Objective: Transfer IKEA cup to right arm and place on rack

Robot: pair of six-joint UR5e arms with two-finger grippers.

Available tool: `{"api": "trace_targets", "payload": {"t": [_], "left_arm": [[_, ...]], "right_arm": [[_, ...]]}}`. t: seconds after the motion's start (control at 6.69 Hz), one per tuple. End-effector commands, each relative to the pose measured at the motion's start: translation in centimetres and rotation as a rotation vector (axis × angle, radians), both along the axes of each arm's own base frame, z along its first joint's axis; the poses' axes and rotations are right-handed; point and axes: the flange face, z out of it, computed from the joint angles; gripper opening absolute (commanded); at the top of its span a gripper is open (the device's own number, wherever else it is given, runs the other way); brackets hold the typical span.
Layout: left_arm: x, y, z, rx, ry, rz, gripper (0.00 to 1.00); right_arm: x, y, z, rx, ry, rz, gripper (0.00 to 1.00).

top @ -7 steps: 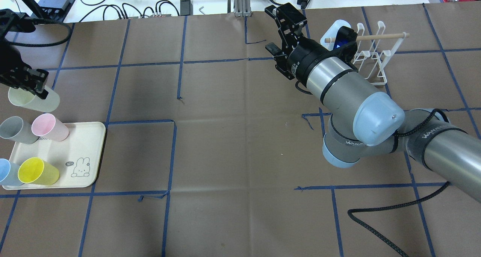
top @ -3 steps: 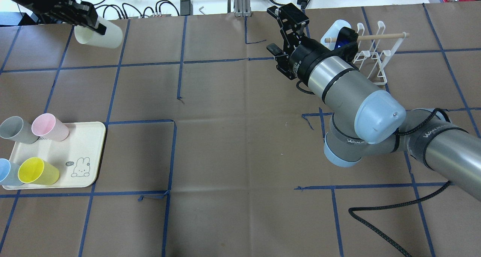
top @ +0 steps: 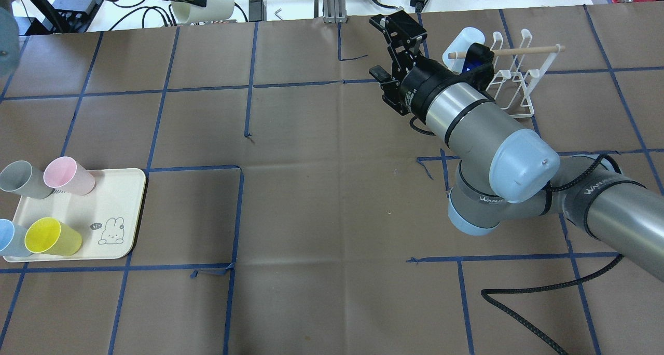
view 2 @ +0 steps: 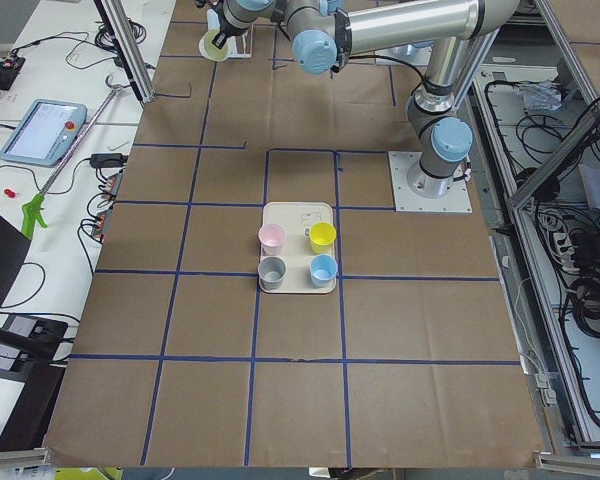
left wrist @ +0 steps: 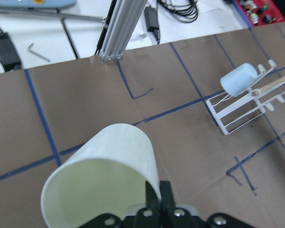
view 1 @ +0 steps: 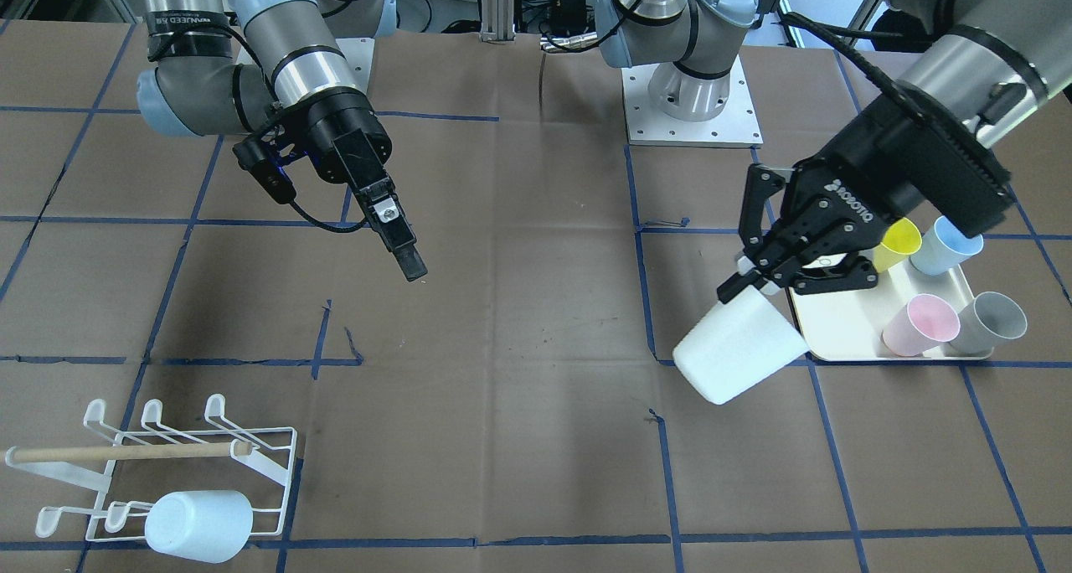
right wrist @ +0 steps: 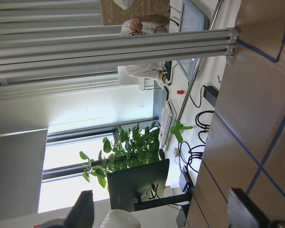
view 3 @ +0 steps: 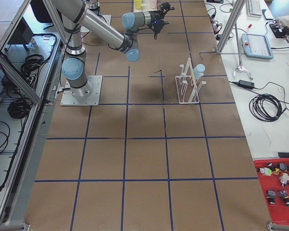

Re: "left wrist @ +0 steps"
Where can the aluminium frame post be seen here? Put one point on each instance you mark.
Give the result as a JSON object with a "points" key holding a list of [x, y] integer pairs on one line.
{"points": [[119, 25]]}

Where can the allen key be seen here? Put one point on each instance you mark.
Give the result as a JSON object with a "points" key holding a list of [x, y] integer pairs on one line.
{"points": [[31, 50]]}

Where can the light blue cup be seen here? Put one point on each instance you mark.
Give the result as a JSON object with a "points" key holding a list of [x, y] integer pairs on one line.
{"points": [[236, 81]]}

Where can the white cream cup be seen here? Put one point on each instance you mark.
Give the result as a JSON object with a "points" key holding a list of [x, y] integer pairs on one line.
{"points": [[107, 174]]}

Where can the white wire cup rack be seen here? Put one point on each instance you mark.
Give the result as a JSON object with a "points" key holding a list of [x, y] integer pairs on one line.
{"points": [[223, 104]]}

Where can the red parts tray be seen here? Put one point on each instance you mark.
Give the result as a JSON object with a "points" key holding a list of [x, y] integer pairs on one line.
{"points": [[258, 12]]}

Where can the teach pendant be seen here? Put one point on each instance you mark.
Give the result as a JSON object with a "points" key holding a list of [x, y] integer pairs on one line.
{"points": [[39, 4]]}

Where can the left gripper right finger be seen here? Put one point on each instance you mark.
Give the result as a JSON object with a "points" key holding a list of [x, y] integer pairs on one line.
{"points": [[174, 215]]}

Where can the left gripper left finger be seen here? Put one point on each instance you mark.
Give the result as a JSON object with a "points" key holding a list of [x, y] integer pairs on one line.
{"points": [[148, 216]]}

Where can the black power adapter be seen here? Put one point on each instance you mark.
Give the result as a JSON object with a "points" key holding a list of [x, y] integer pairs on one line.
{"points": [[9, 56]]}

